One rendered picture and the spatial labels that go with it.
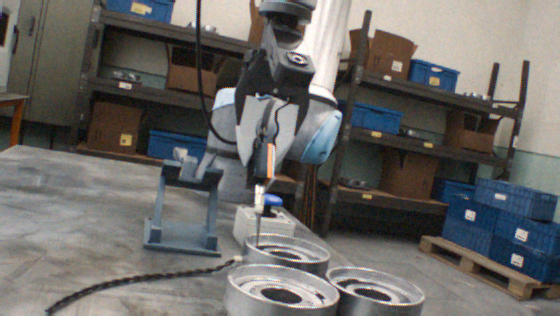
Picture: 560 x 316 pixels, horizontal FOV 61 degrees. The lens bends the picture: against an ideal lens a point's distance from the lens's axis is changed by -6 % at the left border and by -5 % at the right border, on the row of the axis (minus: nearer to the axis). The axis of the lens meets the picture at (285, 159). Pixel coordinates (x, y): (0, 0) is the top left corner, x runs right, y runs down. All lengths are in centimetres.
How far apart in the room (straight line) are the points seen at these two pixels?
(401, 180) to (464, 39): 179
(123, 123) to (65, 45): 81
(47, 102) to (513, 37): 479
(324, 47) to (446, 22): 451
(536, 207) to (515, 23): 249
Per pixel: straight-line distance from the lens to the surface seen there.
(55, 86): 429
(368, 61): 441
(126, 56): 449
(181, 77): 396
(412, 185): 475
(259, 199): 61
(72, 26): 429
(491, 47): 585
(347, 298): 49
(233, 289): 44
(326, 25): 105
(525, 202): 426
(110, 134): 398
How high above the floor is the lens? 99
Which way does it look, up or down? 5 degrees down
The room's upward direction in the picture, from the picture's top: 11 degrees clockwise
